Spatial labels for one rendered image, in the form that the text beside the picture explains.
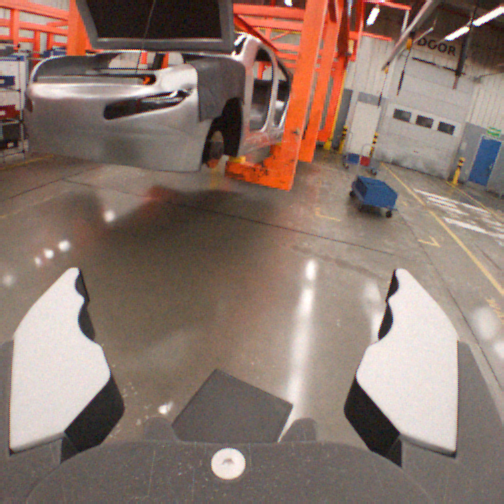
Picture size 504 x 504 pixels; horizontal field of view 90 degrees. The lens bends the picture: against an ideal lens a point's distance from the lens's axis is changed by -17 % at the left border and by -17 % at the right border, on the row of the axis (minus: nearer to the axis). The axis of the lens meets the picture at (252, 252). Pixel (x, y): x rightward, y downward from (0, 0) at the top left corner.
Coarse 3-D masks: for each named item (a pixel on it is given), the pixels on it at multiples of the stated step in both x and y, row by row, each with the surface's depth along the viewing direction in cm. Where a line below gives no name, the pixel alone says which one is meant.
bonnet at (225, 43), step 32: (96, 0) 214; (128, 0) 210; (160, 0) 206; (192, 0) 200; (224, 0) 192; (96, 32) 243; (128, 32) 238; (160, 32) 232; (192, 32) 225; (224, 32) 216
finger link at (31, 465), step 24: (0, 360) 7; (0, 384) 6; (0, 408) 5; (0, 432) 5; (0, 456) 5; (24, 456) 5; (48, 456) 5; (72, 456) 5; (0, 480) 4; (24, 480) 4
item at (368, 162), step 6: (348, 150) 750; (348, 156) 774; (354, 156) 759; (366, 156) 794; (348, 162) 762; (354, 162) 766; (360, 162) 763; (366, 162) 760; (372, 162) 758; (378, 162) 755; (372, 168) 759; (378, 168) 762
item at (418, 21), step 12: (360, 0) 418; (372, 0) 410; (432, 0) 227; (420, 12) 278; (420, 24) 301; (372, 36) 615; (408, 36) 346; (468, 36) 143; (396, 48) 444; (408, 48) 348; (456, 72) 156; (456, 84) 159
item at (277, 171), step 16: (320, 0) 209; (304, 16) 219; (320, 16) 215; (304, 32) 225; (320, 32) 223; (304, 48) 231; (304, 64) 237; (304, 80) 242; (304, 96) 248; (288, 112) 258; (304, 112) 254; (288, 128) 264; (288, 144) 271; (240, 160) 292; (272, 160) 283; (288, 160) 277; (240, 176) 297; (256, 176) 293; (272, 176) 288; (288, 176) 283
